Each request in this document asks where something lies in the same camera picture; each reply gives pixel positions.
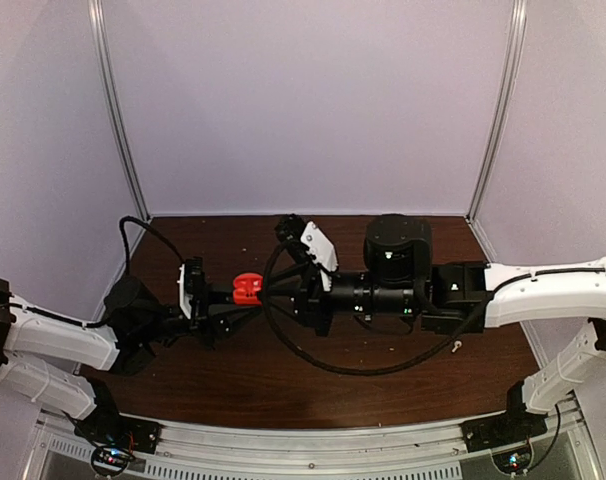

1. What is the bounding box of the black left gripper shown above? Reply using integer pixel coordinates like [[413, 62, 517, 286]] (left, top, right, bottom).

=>
[[137, 278, 262, 351]]

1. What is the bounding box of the red round earbud charging case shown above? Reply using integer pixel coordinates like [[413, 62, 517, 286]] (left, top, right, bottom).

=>
[[232, 272, 263, 306]]

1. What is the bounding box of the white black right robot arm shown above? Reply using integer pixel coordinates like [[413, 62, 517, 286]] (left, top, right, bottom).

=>
[[258, 214, 606, 442]]

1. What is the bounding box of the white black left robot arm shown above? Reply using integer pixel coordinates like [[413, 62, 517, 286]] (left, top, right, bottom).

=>
[[0, 258, 263, 444]]

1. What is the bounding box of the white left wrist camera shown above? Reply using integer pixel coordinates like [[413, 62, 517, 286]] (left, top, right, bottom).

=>
[[177, 264, 192, 319]]

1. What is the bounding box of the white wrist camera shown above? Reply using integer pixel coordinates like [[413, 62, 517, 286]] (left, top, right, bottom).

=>
[[177, 264, 192, 319], [275, 214, 339, 292]]

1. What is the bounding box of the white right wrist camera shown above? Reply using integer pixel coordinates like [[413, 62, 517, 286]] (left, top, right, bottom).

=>
[[275, 214, 339, 292]]

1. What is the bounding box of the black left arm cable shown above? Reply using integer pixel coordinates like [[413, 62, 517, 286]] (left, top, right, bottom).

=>
[[57, 215, 189, 329]]

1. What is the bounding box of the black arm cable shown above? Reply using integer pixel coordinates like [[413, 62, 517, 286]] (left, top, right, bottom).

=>
[[57, 215, 189, 329], [261, 242, 606, 376]]

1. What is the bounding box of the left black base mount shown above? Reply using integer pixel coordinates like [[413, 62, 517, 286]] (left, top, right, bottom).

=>
[[74, 379, 161, 454]]

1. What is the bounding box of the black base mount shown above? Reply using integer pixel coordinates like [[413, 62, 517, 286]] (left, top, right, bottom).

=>
[[74, 379, 161, 454], [461, 381, 548, 453]]

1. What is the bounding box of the aluminium front rail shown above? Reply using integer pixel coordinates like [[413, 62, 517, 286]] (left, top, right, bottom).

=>
[[27, 394, 604, 480]]

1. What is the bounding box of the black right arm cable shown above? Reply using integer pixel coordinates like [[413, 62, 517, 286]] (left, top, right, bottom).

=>
[[261, 242, 606, 376]]

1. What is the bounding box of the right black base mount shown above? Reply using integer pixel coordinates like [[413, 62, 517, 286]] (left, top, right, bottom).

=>
[[461, 381, 548, 453]]

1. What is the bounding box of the left aluminium frame post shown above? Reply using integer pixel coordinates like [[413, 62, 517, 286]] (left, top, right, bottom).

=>
[[87, 0, 151, 220]]

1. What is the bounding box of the aluminium frame post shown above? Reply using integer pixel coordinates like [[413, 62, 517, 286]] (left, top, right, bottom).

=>
[[466, 0, 528, 225], [87, 0, 151, 220]]

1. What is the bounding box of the right aluminium frame post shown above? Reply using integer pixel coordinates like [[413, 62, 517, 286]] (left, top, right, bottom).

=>
[[466, 0, 528, 225]]

